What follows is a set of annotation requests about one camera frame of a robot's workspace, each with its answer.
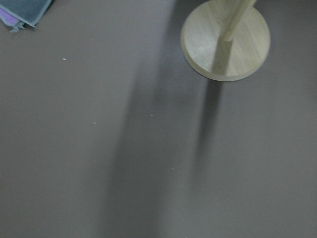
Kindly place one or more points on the grey folded cloth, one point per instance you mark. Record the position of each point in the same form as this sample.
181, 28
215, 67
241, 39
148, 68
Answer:
17, 13

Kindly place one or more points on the wooden mug tree stand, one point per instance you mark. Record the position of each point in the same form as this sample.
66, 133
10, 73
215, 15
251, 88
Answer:
225, 40

